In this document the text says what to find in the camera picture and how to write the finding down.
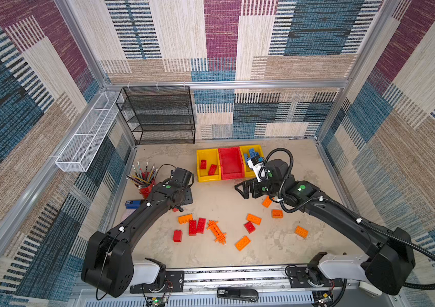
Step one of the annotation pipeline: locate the white wire wall basket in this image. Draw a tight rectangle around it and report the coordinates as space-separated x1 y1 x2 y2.
56 92 118 172

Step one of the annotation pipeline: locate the left yellow plastic bin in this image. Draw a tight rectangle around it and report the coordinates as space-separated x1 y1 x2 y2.
196 148 221 182

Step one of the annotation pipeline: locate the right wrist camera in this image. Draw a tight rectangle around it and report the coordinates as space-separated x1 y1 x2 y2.
247 156 267 182

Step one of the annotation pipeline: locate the black wire mesh shelf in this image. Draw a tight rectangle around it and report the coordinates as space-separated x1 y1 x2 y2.
116 86 196 145

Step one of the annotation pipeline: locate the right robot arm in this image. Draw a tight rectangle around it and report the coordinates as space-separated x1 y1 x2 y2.
235 148 435 295

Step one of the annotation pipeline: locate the yellow plastic bin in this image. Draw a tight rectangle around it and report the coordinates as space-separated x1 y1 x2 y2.
239 145 265 178
196 148 221 182

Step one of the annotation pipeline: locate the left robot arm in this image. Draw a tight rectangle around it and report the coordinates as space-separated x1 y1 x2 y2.
81 168 194 298

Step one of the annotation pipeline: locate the red metal pencil cup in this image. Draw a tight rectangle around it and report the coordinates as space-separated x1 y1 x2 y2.
139 179 155 199

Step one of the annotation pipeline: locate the right yellow plastic bin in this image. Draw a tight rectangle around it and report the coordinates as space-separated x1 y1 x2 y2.
239 145 265 178

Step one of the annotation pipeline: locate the black remote on rail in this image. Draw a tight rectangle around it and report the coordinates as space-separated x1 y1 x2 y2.
217 287 259 303

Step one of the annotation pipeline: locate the orange lego brick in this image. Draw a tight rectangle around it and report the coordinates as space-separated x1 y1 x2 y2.
271 209 283 219
178 214 193 225
295 226 308 239
246 214 262 225
235 236 251 251
262 197 272 208

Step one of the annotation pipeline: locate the blue stapler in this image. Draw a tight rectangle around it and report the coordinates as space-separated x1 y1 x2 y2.
125 200 141 210

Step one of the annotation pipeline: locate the red plastic bin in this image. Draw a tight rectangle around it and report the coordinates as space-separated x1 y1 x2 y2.
218 147 245 180

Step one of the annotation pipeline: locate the pink calculator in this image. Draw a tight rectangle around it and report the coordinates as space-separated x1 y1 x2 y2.
121 209 134 222

